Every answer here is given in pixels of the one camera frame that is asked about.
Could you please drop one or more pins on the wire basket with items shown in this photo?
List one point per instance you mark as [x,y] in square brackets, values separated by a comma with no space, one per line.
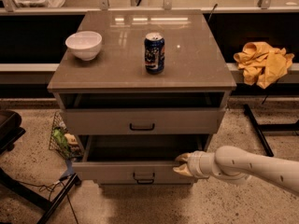
[62,141]

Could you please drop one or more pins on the grey drawer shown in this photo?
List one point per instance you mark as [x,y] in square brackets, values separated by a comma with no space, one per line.
[137,159]
[142,113]

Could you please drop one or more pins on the yellow cloth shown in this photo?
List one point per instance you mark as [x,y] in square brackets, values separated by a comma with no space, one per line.
[262,64]

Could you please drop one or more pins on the blue soda can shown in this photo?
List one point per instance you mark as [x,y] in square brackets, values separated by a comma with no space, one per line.
[154,53]

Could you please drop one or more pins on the black office chair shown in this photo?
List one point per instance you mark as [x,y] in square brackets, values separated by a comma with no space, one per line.
[10,129]

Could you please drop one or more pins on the grey drawer cabinet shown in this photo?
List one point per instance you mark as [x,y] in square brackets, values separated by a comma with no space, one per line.
[192,60]

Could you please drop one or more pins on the black stand leg right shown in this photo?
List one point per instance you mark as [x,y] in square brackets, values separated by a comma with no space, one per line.
[260,129]

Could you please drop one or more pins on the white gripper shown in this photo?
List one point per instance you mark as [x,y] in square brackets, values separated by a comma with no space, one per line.
[194,164]

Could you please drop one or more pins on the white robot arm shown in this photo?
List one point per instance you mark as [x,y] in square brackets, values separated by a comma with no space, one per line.
[235,165]

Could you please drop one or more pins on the white ceramic bowl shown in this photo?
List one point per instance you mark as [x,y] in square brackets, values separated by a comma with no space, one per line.
[84,45]

